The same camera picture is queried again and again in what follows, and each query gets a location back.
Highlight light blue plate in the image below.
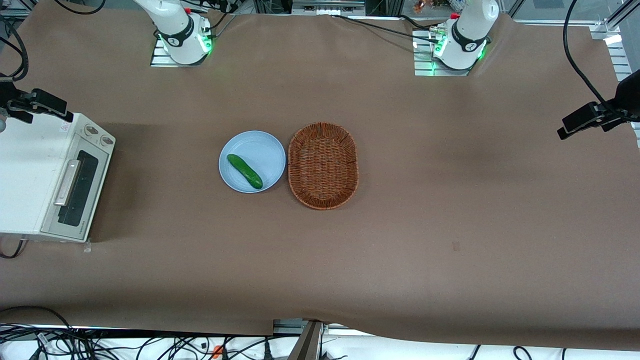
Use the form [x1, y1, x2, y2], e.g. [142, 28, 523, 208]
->
[218, 130, 287, 194]

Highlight silver oven door handle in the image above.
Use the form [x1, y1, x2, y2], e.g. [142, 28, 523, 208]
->
[53, 159, 82, 207]

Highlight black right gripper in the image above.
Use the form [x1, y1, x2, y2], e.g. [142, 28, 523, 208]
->
[0, 80, 69, 125]

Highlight brown paper table cover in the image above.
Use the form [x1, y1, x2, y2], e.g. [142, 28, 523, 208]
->
[0, 5, 640, 351]

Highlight aluminium right arm base plate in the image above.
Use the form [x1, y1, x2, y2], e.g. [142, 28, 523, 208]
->
[150, 36, 212, 68]

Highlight oven door with glass window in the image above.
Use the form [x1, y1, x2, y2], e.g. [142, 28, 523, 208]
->
[41, 148, 112, 242]

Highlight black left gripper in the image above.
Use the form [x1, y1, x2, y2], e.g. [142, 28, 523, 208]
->
[557, 70, 640, 141]

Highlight green cucumber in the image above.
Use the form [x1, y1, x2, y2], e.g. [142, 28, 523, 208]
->
[226, 153, 264, 190]

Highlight black oven power cable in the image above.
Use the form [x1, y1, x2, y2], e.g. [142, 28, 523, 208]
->
[0, 239, 27, 260]

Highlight aluminium frame post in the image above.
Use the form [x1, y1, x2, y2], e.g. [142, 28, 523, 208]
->
[273, 319, 327, 360]

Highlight aluminium left arm base plate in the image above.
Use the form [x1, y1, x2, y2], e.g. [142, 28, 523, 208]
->
[413, 29, 475, 77]

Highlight aluminium table frame profile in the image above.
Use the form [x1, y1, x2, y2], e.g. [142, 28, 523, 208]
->
[590, 0, 640, 148]

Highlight tangled black floor cables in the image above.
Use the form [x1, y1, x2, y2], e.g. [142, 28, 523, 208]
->
[0, 322, 273, 360]

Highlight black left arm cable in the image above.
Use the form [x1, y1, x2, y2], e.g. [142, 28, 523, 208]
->
[563, 0, 623, 118]

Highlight black looping floor cable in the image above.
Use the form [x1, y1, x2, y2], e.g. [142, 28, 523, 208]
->
[0, 305, 76, 333]

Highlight brown wicker basket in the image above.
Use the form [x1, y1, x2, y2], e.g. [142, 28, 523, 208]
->
[287, 122, 360, 211]

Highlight white toaster oven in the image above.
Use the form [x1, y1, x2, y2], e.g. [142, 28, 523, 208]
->
[0, 112, 117, 243]

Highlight black cable on table cover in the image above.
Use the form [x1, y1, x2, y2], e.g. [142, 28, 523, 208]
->
[330, 14, 443, 45]

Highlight aluminium rear frame bar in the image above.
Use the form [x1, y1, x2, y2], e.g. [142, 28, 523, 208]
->
[291, 0, 366, 16]

